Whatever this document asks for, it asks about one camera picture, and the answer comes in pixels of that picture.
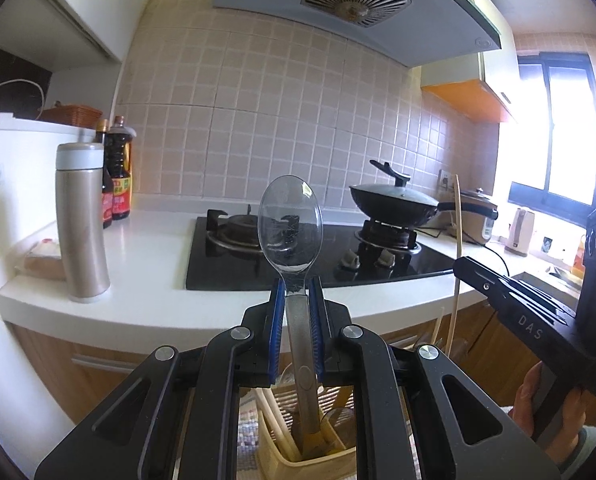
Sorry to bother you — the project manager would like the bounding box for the silver thermos flask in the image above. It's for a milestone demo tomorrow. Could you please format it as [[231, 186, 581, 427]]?
[[54, 142, 112, 304]]

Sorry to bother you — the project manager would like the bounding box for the small soy sauce bottle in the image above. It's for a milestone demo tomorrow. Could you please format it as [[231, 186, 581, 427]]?
[[95, 118, 115, 230]]

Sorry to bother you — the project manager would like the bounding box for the wicker basket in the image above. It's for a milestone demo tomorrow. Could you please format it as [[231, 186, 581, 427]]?
[[37, 103, 104, 129]]

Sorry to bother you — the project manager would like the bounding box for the wooden chopstick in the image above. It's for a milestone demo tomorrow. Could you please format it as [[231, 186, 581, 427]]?
[[429, 304, 445, 348], [254, 389, 301, 462], [450, 173, 464, 357]]

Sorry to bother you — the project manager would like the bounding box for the dark framed window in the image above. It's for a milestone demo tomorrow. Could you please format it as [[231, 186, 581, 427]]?
[[508, 51, 596, 207]]

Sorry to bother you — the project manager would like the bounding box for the black glass gas stove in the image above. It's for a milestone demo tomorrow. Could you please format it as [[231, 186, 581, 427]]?
[[185, 208, 457, 292]]

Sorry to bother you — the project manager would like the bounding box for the person's right hand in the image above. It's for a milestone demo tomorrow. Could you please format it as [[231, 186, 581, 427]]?
[[508, 360, 589, 466]]

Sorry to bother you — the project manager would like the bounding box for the clear plastic spoon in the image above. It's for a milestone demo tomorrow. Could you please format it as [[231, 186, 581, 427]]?
[[257, 174, 329, 461]]

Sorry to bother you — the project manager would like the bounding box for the white refrigerator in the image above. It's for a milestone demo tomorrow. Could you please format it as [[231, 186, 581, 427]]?
[[0, 114, 100, 463]]

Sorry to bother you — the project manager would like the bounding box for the white electric kettle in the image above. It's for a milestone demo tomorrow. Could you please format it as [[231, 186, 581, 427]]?
[[503, 206, 536, 256]]

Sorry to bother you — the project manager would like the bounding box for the beige plastic utensil basket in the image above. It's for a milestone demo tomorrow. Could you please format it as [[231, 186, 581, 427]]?
[[238, 384, 425, 480]]

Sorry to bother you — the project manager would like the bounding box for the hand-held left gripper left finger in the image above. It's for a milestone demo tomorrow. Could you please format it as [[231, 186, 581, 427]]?
[[34, 279, 286, 480]]

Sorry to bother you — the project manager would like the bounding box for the orange bottle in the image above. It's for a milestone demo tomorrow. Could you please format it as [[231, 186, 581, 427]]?
[[572, 234, 589, 279]]

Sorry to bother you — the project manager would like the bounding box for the white cable loop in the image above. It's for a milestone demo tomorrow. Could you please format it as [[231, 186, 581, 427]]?
[[0, 78, 47, 117]]

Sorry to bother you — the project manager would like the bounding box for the silver cabinet handle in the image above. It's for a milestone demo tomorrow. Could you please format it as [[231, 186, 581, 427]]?
[[70, 353, 145, 374]]

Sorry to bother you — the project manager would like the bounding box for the black wok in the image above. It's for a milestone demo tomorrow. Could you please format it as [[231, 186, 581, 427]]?
[[348, 183, 499, 227]]

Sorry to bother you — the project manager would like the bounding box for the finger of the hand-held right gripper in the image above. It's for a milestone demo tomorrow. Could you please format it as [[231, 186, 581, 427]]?
[[452, 255, 586, 387]]

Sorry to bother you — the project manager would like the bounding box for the black power cable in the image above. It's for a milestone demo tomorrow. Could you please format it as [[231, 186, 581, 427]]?
[[417, 224, 513, 281]]

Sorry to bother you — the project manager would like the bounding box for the white wall cabinet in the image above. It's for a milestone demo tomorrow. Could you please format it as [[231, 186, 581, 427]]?
[[0, 0, 152, 69]]

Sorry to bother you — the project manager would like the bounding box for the patterned floor mat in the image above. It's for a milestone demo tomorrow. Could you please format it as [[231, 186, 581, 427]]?
[[237, 394, 265, 480]]

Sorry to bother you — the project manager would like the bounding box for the wooden base cabinet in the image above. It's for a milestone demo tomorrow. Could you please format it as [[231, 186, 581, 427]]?
[[2, 285, 531, 431]]

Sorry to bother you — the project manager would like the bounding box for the plastic wrapped packet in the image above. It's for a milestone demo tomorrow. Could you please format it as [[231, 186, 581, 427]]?
[[15, 239, 65, 281]]

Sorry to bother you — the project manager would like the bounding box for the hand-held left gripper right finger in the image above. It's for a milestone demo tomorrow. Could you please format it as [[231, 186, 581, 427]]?
[[308, 276, 561, 480]]

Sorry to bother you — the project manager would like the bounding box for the large dark sauce bottle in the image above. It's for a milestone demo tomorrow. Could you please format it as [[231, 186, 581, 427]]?
[[105, 115, 137, 221]]

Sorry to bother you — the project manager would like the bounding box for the silver rice cooker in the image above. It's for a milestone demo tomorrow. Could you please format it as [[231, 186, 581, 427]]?
[[450, 187, 500, 246]]

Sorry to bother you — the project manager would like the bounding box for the wok lid with black handle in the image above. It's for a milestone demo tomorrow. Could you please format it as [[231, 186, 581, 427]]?
[[350, 159, 439, 209]]

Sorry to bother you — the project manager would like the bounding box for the orange wall cabinet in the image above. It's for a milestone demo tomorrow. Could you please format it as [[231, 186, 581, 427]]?
[[420, 0, 522, 124]]

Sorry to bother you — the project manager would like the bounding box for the range hood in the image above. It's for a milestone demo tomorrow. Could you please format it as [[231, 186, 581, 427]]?
[[211, 0, 503, 69]]

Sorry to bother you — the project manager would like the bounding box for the black panel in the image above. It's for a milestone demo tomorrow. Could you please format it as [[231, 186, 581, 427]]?
[[0, 39, 54, 119]]

